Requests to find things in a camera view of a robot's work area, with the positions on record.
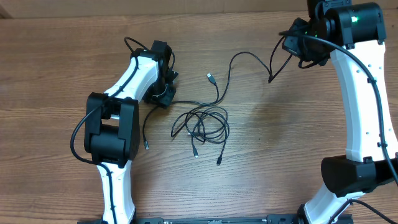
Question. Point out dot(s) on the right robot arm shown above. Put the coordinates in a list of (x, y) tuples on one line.
[(352, 37)]

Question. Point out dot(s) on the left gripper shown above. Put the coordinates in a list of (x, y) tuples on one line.
[(170, 90)]

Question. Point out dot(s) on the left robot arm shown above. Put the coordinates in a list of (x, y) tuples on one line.
[(112, 126)]

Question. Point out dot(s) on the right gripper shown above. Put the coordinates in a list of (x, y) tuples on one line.
[(290, 43)]

